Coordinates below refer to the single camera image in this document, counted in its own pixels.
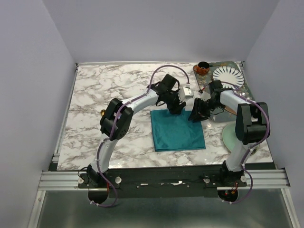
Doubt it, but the orange black cup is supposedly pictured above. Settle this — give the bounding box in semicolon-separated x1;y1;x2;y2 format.
193;62;210;76

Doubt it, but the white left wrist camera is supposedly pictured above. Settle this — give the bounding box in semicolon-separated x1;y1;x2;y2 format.
178;87;194;103

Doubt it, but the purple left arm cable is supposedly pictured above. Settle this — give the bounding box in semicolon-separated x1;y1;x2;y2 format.
90;65;191;208

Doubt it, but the teal cloth napkin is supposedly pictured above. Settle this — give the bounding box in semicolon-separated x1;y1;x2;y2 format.
150;110;206;152

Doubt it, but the white striped plate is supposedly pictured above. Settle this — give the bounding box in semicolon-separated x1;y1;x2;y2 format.
212;66;244;89

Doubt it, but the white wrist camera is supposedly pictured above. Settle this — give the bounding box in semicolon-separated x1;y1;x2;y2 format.
200;91;211;101
178;87;194;103

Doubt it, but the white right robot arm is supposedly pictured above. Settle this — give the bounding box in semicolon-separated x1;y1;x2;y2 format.
189;80;270;186

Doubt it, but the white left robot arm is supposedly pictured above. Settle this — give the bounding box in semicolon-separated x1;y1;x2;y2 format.
86;74;186;188

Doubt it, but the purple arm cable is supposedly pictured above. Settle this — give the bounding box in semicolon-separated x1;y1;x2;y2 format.
199;82;271;204
90;65;191;208

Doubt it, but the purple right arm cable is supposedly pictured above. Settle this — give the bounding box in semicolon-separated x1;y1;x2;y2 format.
199;82;271;204

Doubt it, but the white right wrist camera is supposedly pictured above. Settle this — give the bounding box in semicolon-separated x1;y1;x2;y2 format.
200;91;211;101

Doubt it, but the dark floral placemat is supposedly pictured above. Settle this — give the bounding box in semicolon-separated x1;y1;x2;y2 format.
194;61;253;123

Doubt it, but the gold spoon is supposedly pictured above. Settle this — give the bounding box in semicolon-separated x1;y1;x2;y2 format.
100;109;106;117

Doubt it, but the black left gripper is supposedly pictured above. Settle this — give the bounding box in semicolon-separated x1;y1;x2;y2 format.
164;88;186;115

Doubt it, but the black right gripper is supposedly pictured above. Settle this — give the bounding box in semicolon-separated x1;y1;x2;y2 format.
188;97;223;123

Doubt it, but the mint green floral plate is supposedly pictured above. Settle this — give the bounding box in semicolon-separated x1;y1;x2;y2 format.
222;122;260;156

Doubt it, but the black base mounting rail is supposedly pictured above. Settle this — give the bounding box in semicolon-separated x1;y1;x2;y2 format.
78;165;247;199

